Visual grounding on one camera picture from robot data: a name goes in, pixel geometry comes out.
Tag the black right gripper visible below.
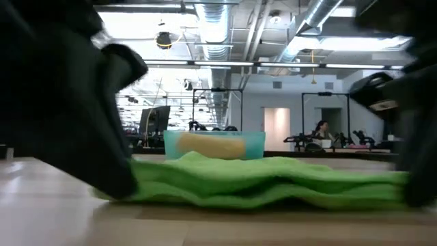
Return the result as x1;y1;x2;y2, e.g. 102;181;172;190
350;33;437;208

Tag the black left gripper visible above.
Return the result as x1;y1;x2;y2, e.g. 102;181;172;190
0;0;150;201

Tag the orange microfiber towel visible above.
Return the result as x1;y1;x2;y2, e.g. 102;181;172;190
177;132;246;160

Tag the green microfiber towel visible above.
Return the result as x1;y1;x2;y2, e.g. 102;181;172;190
94;151;410;210

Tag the black background monitor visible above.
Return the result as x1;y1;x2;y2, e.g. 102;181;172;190
139;105;171;136

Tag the person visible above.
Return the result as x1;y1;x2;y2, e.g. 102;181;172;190
309;119;337;148

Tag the white door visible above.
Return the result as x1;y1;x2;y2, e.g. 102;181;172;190
263;107;291;151

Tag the long ceiling light bar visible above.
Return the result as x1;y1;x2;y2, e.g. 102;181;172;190
143;59;406;70

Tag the black background rig frame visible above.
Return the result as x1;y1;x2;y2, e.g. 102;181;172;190
193;87;244;133
302;91;351;146

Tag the black metal table frame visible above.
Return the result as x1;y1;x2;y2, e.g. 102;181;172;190
128;146;400;162

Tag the silver diagonal ventilation duct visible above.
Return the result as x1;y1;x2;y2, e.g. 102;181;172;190
272;0;344;64

